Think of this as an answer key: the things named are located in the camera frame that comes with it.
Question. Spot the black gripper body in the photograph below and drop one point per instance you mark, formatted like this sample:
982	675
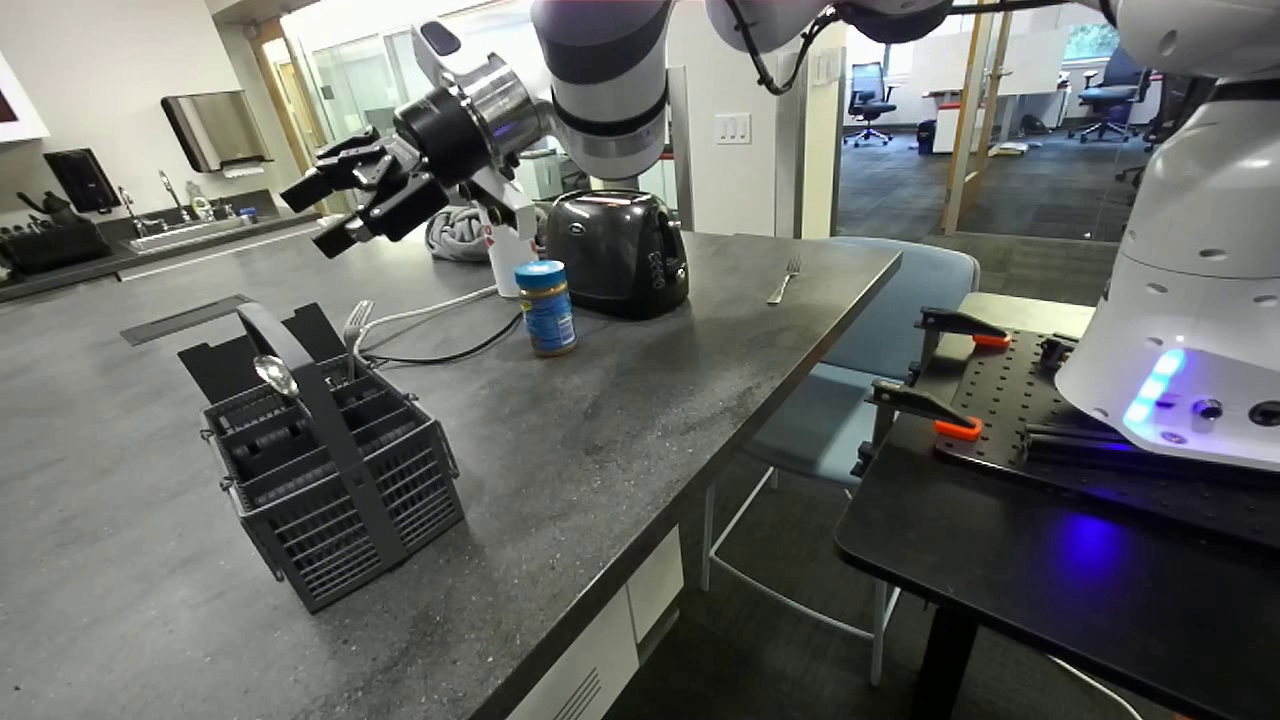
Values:
454	133

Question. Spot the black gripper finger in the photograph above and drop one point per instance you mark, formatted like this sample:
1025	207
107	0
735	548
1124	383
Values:
384	213
347	165

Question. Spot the silver spoon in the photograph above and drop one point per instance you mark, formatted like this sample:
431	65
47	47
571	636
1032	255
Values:
277	378

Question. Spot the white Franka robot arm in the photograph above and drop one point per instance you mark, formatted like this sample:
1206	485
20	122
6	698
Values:
607	93

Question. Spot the crumpled grey cloth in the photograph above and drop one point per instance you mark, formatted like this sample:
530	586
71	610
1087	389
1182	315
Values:
461	237

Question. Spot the clear jar blue lid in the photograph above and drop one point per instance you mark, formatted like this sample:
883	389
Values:
544	315

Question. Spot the black toaster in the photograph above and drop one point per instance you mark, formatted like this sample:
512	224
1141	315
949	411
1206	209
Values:
623	262

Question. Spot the table power hatch cover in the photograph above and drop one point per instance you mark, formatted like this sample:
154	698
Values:
185	323

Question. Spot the office chair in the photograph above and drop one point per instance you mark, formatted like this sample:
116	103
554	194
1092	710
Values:
868	103
1108	93

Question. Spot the blue chair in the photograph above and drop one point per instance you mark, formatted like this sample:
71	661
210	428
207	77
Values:
864	347

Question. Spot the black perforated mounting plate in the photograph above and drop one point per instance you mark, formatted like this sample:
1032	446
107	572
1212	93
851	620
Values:
1025	401

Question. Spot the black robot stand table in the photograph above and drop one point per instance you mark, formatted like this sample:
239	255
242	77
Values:
1065	586

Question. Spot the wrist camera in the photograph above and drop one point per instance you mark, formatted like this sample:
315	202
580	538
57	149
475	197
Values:
437	51

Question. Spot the wall paper towel dispenser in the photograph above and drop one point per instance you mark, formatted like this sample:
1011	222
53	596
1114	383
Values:
213	131

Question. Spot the white wall switch plate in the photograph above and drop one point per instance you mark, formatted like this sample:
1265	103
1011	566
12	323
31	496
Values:
735	131

